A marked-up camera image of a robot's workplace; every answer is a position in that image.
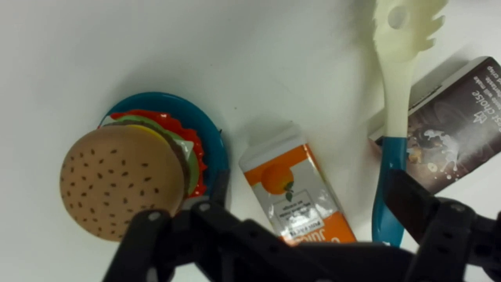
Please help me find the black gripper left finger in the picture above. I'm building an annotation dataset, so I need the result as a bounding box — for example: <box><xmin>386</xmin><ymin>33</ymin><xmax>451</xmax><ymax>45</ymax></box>
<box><xmin>101</xmin><ymin>170</ymin><xmax>295</xmax><ymax>282</ymax></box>

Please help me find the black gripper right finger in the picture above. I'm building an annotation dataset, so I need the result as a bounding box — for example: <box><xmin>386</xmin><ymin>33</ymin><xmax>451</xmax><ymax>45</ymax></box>
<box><xmin>384</xmin><ymin>167</ymin><xmax>501</xmax><ymax>282</ymax></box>

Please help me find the toy hamburger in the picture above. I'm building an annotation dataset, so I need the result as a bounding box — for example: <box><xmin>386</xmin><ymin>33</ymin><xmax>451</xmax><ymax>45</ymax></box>
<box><xmin>58</xmin><ymin>108</ymin><xmax>209</xmax><ymax>243</ymax></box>

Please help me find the dark brown printed box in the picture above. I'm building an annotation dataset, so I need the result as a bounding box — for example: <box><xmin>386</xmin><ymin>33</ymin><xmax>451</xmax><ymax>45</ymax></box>
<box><xmin>367</xmin><ymin>55</ymin><xmax>501</xmax><ymax>196</ymax></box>

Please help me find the teal round plate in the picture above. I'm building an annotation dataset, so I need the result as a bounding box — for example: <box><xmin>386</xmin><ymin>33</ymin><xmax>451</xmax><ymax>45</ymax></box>
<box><xmin>99</xmin><ymin>91</ymin><xmax>232</xmax><ymax>208</ymax></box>

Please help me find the orange juice carton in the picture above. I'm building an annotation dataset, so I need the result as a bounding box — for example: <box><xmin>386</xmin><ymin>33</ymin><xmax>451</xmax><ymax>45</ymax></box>
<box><xmin>238</xmin><ymin>122</ymin><xmax>359</xmax><ymax>247</ymax></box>

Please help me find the white spatula teal handle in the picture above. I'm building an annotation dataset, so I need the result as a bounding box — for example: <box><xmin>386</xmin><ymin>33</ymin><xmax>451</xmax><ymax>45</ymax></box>
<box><xmin>372</xmin><ymin>0</ymin><xmax>451</xmax><ymax>247</ymax></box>

